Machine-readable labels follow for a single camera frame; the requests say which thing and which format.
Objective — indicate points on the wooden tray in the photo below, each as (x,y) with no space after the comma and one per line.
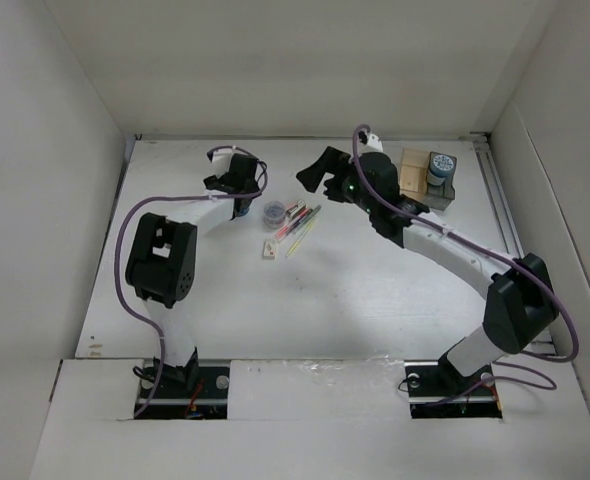
(413,173)

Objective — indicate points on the clear small staples box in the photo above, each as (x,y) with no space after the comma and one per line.
(270,249)

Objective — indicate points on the pink highlighter pen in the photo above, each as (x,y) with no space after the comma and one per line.
(290,229)

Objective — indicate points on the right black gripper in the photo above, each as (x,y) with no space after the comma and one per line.
(332,161)

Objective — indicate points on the green grey pen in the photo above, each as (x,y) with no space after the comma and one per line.
(308,217)

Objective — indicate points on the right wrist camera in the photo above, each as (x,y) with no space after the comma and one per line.
(370,142)

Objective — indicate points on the blue cleaning gel jar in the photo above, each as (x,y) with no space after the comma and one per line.
(440,168)
(241,213)

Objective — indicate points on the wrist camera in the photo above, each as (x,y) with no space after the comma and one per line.
(221,162)
(370,142)

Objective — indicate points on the clear jar of paper clips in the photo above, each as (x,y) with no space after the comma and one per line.
(274,214)

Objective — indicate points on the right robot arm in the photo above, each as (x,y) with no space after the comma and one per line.
(518,306)

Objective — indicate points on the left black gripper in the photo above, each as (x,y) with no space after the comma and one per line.
(214,180)

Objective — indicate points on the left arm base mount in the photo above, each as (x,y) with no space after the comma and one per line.
(205,399)

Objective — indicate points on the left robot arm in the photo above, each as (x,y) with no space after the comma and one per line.
(161,265)

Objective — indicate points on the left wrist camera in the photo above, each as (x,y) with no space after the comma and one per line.
(221,162)

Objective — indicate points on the red pen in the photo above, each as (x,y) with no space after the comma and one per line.
(300,215)

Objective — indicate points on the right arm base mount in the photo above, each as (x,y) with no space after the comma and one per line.
(432,396)

